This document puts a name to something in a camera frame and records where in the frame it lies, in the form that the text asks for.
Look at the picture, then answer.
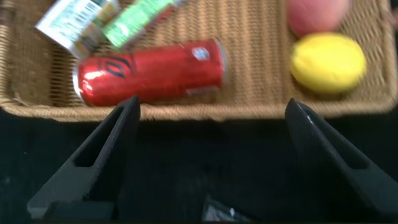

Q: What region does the black tablecloth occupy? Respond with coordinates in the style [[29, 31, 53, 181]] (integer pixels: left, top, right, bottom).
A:
[[0, 107, 398, 224]]

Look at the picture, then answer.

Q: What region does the yellow lemon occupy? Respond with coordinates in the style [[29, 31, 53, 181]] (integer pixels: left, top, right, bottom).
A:
[[290, 32, 368, 94]]

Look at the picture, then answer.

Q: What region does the small white juice carton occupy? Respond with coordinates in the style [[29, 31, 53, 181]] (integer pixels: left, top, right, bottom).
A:
[[34, 0, 121, 60]]

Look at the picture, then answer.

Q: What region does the red soda can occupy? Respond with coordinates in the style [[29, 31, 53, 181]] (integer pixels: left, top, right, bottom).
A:
[[73, 39, 229, 108]]

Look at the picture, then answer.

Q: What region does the red apple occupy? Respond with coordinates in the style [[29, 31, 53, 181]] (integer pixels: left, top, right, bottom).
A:
[[285, 0, 352, 38]]

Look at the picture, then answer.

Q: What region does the wicker basket holding food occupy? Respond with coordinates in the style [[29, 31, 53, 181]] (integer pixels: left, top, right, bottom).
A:
[[0, 0, 398, 123]]

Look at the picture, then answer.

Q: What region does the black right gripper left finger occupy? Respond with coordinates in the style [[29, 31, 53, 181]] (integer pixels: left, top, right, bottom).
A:
[[27, 95, 141, 220]]

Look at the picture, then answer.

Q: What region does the red Hi-Chew candy pack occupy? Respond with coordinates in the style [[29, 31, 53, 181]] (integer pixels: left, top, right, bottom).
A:
[[101, 0, 187, 52]]

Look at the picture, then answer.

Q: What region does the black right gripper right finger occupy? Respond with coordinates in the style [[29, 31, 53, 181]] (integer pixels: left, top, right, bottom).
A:
[[284, 98, 398, 222]]

